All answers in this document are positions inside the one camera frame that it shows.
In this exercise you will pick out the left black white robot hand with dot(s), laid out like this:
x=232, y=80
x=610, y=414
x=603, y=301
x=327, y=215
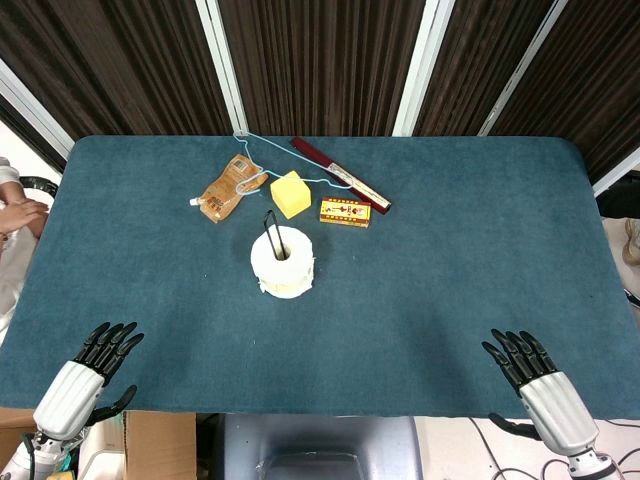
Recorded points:
x=67, y=397

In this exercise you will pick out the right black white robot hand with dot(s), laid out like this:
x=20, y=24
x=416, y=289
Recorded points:
x=557, y=407

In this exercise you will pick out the white paper towel roll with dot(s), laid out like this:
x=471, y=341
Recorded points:
x=300, y=270

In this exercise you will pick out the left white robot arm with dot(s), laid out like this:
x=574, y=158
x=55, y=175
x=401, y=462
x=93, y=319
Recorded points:
x=22, y=460

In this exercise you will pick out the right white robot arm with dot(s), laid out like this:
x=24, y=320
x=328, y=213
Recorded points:
x=595, y=465

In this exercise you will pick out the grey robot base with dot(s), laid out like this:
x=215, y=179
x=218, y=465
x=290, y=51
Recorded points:
x=320, y=450

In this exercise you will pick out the brown cardboard box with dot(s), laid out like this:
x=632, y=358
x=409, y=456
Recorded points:
x=155, y=445

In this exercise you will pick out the seated person in white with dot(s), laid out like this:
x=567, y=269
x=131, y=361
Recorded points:
x=20, y=215

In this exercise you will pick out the orange spouted pouch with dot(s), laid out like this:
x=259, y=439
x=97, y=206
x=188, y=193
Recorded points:
x=225, y=192

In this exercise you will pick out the small yellow red box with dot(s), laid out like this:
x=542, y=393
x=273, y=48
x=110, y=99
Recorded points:
x=345, y=212

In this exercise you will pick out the yellow foam cube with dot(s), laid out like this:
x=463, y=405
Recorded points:
x=291, y=196

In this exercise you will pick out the brown slatted partition panel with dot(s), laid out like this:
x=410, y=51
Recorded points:
x=590, y=75
x=475, y=65
x=115, y=65
x=325, y=65

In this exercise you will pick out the long dark red box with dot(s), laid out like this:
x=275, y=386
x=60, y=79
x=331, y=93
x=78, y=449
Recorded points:
x=311, y=150

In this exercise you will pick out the white partition frame post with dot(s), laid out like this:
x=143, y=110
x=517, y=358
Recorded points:
x=30, y=107
x=617, y=172
x=415, y=75
x=515, y=72
x=222, y=70

